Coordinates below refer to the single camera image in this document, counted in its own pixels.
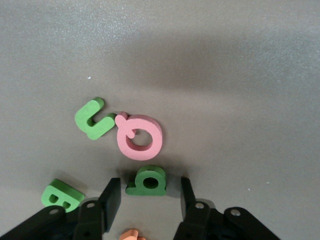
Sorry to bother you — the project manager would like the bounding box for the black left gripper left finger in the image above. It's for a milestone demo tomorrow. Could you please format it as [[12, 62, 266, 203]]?
[[0, 177, 122, 240]]

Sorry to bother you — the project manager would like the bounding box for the green letter B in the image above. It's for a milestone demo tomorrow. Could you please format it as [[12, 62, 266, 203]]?
[[40, 178, 86, 214]]

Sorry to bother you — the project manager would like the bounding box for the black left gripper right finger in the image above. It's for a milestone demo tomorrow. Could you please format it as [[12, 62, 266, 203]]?
[[173, 176, 282, 240]]

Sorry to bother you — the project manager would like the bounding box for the green letter U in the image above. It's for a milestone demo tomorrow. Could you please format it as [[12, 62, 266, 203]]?
[[74, 96, 117, 141]]

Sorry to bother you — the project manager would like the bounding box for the green lowercase letter q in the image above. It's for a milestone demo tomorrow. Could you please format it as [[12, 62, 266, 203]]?
[[124, 165, 168, 197]]

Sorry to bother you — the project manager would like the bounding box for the pink letter Q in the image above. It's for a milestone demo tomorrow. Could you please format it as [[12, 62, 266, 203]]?
[[114, 111, 164, 161]]

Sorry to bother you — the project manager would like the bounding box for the orange letter E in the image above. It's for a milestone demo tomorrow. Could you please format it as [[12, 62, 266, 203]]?
[[119, 228, 147, 240]]

